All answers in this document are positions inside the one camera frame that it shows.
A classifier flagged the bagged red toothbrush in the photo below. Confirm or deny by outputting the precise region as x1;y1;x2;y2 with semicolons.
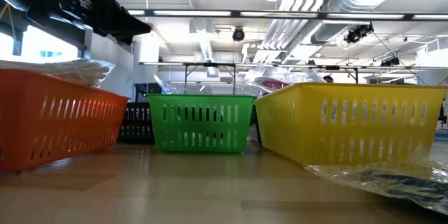
253;75;298;92

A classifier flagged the black ceiling dome camera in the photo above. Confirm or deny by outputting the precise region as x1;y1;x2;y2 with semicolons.
232;27;246;42

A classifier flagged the green plastic basket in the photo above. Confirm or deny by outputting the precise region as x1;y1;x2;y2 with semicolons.
146;93;256;154

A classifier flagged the black metal stand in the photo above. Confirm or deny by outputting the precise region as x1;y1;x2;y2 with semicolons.
183;62;237;95
307;64;360;84

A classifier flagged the black equipment stand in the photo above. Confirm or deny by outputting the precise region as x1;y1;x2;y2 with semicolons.
437;101;448;129

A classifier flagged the yellow plastic basket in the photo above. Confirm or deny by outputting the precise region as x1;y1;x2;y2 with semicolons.
253;81;448;167

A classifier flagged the black coil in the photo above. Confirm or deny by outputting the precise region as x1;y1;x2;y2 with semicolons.
303;160;448;216

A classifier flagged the ceiling light rail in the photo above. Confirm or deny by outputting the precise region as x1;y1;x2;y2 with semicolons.
127;8;448;21

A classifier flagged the orange plastic basket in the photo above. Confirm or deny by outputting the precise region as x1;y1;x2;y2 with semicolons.
0;69;130;173

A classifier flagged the bagged blue toothbrush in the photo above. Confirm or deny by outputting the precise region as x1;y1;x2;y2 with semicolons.
297;66;328;84

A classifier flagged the bagged white toothbrush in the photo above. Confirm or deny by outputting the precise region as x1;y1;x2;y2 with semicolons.
234;73;267;98

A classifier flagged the white vanity pack bag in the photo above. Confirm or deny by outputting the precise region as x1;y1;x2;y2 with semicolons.
0;58;116;88

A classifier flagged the bright window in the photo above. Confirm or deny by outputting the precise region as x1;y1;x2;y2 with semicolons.
0;24;85;64

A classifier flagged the black plastic basket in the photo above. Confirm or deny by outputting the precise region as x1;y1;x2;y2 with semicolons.
118;101;155;144
248;104;262;144

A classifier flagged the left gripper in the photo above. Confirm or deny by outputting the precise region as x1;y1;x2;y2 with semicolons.
26;0;152;46

